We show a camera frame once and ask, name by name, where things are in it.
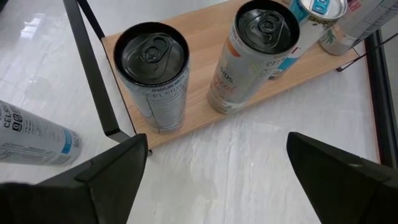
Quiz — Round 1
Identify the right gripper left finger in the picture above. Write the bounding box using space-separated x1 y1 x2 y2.
0 133 149 224

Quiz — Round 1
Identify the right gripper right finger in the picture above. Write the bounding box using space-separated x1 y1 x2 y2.
285 131 398 224

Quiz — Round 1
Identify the Celsius Arctic Vibe can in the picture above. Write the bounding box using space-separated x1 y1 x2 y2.
113 21 190 134
0 99 82 167

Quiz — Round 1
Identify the Celsius Tropical Vibe can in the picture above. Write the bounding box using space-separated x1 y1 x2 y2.
206 0 301 115

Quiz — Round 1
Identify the blue silver Red Bull can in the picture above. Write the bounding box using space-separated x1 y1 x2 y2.
269 0 348 80

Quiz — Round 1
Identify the Celsius Beach Vibe can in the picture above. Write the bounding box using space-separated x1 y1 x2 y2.
318 0 398 57

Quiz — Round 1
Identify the wooden tray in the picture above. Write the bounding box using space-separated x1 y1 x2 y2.
62 0 368 156

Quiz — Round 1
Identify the black metal table frame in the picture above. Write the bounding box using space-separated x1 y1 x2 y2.
364 23 398 169

